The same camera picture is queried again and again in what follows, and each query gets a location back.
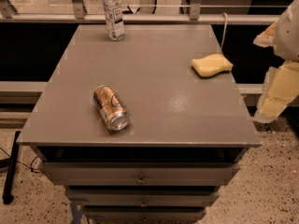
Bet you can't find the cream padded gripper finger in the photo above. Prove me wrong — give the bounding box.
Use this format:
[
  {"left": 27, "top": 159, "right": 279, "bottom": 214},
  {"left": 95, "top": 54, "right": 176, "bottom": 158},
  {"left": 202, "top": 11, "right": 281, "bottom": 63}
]
[
  {"left": 253, "top": 21, "right": 278, "bottom": 48},
  {"left": 253, "top": 61, "right": 299, "bottom": 123}
]

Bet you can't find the yellow sponge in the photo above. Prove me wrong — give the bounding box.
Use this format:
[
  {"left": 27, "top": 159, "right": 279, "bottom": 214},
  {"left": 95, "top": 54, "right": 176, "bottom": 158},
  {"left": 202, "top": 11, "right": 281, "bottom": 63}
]
[{"left": 192, "top": 53, "right": 233, "bottom": 77}]

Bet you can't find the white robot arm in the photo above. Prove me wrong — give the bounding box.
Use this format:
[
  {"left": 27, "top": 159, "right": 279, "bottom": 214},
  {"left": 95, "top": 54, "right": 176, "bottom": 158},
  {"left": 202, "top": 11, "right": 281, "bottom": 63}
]
[{"left": 253, "top": 0, "right": 299, "bottom": 123}]

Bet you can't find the clear plastic water bottle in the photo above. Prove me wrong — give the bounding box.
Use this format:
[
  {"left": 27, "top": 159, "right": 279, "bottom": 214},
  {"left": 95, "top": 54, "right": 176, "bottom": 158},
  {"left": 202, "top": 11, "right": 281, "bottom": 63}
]
[{"left": 102, "top": 0, "right": 124, "bottom": 41}]

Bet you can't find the grey drawer cabinet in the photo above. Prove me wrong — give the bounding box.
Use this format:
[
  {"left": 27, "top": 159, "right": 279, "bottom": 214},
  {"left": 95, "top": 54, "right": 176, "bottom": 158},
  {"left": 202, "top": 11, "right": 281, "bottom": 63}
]
[{"left": 17, "top": 23, "right": 263, "bottom": 224}]

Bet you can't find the gold aluminium drink can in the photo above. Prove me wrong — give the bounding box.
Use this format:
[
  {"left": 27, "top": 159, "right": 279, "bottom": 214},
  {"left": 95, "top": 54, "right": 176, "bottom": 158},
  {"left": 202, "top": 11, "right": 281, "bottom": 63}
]
[{"left": 93, "top": 85, "right": 130, "bottom": 132}]

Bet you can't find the middle grey drawer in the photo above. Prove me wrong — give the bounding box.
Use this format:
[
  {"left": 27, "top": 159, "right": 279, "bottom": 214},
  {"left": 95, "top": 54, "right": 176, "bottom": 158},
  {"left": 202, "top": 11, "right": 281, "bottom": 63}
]
[{"left": 65, "top": 189, "right": 219, "bottom": 207}]

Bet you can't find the grey drawer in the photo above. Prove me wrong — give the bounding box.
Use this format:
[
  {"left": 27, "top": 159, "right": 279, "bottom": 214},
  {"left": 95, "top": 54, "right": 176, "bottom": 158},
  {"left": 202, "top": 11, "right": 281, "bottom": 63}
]
[
  {"left": 39, "top": 162, "right": 239, "bottom": 187},
  {"left": 65, "top": 189, "right": 219, "bottom": 207},
  {"left": 82, "top": 206, "right": 206, "bottom": 221}
]

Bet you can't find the bottom grey drawer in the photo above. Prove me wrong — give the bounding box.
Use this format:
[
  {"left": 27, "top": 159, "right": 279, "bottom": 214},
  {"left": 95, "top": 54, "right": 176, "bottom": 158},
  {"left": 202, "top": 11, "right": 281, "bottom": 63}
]
[{"left": 82, "top": 206, "right": 206, "bottom": 221}]

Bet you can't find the top grey drawer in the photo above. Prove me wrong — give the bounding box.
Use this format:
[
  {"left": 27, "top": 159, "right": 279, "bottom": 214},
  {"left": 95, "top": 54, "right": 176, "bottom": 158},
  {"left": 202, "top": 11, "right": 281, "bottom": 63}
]
[{"left": 39, "top": 162, "right": 239, "bottom": 187}]

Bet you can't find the black bar on floor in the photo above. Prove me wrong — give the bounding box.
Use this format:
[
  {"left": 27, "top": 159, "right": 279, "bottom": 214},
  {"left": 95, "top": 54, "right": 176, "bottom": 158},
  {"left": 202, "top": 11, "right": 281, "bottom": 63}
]
[{"left": 2, "top": 131, "right": 21, "bottom": 204}]

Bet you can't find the white hanging cable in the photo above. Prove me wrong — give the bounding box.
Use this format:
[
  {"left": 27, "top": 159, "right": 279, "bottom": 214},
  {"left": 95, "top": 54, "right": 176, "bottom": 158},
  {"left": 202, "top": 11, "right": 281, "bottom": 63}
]
[{"left": 220, "top": 12, "right": 229, "bottom": 53}]

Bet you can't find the metal window railing frame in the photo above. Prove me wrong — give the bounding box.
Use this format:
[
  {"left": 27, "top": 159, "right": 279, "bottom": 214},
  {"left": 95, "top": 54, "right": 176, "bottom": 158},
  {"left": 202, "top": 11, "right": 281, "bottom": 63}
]
[{"left": 0, "top": 0, "right": 292, "bottom": 24}]

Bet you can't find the grey metal ledge rail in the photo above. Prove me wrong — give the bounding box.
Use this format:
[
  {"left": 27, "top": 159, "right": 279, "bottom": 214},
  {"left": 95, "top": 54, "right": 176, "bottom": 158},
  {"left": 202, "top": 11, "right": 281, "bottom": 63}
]
[{"left": 0, "top": 81, "right": 47, "bottom": 105}]

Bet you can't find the black cable on floor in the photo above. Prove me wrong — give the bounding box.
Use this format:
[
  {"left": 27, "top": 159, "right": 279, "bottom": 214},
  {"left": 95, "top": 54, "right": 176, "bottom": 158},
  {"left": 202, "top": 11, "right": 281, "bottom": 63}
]
[{"left": 0, "top": 147, "right": 41, "bottom": 174}]

